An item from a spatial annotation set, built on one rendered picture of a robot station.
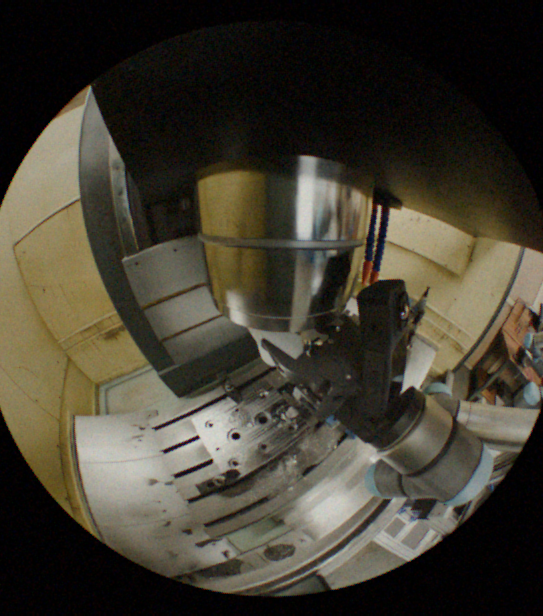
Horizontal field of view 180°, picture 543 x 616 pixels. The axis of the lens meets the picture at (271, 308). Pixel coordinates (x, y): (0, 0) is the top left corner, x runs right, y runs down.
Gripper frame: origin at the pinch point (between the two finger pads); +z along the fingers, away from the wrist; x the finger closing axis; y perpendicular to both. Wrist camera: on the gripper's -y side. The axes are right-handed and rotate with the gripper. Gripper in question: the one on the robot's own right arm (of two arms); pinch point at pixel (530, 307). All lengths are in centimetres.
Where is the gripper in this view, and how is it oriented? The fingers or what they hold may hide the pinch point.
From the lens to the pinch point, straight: 159.3
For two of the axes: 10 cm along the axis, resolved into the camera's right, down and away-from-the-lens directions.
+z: 6.7, -4.5, 6.0
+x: 7.4, 2.9, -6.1
